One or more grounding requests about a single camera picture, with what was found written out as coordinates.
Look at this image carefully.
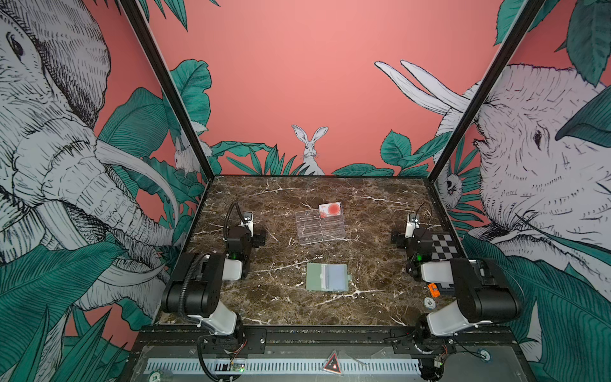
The white slotted cable duct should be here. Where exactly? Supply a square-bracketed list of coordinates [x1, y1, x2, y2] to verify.
[143, 358, 420, 376]

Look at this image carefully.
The black white checkerboard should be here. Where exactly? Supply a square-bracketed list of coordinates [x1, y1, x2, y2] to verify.
[431, 232, 461, 261]

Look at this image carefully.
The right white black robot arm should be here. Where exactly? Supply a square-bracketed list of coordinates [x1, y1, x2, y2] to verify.
[391, 227, 522, 339]

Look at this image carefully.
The black mounting rail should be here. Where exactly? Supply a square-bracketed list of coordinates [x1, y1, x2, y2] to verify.
[132, 325, 515, 357]

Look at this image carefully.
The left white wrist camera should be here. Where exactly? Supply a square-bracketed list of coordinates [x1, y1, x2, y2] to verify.
[241, 212, 254, 236]

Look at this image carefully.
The red warning triangle sticker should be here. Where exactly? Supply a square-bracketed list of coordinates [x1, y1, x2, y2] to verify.
[322, 350, 342, 375]

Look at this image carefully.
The small orange toy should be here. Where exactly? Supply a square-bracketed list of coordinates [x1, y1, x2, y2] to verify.
[427, 283, 441, 298]

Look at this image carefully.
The small white round disc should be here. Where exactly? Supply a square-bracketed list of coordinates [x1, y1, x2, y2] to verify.
[423, 297, 436, 310]

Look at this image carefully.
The clear plastic organizer box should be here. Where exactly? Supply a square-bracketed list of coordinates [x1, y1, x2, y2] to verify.
[295, 210, 346, 245]

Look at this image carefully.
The left black frame post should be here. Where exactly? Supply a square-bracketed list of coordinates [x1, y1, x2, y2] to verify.
[120, 0, 215, 181]

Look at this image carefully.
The right black frame post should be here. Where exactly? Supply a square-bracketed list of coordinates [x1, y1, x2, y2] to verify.
[427, 0, 545, 183]

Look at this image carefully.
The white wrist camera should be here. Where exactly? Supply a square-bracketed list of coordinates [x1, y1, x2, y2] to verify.
[241, 212, 254, 236]
[405, 213, 420, 238]

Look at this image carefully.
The black frame post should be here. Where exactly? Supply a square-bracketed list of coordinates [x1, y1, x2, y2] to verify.
[427, 0, 545, 183]
[120, 0, 215, 181]

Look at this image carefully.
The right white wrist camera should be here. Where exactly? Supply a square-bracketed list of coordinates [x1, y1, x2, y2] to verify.
[405, 213, 420, 238]

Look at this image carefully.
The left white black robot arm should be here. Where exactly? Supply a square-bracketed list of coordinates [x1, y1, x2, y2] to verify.
[161, 226, 266, 337]

